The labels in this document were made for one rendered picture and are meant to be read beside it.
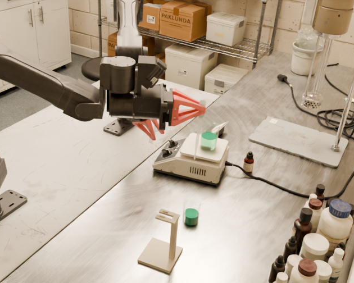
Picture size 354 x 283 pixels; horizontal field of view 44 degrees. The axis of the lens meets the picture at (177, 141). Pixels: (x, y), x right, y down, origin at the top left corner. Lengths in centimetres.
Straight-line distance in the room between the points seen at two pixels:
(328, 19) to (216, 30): 217
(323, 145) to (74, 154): 82
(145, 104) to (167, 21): 264
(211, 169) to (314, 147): 43
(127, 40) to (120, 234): 51
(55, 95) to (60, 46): 331
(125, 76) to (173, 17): 262
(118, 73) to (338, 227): 60
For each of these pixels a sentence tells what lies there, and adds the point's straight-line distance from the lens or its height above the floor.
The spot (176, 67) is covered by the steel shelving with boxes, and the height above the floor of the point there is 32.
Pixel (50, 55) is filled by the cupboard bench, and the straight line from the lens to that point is 417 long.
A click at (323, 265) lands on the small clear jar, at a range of 104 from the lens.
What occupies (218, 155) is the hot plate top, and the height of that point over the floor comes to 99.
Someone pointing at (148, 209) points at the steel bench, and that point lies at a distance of 117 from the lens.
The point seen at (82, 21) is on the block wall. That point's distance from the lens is 462.
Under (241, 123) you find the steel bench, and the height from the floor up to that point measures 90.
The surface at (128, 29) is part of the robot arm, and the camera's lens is 124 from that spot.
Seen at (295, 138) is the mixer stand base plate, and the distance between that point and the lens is 156.
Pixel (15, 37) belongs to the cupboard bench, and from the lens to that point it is 384.
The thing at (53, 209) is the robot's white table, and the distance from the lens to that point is 119.
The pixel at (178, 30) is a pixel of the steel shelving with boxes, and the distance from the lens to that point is 350.
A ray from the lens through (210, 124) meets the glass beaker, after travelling 126.
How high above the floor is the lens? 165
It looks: 31 degrees down
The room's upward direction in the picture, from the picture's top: 4 degrees clockwise
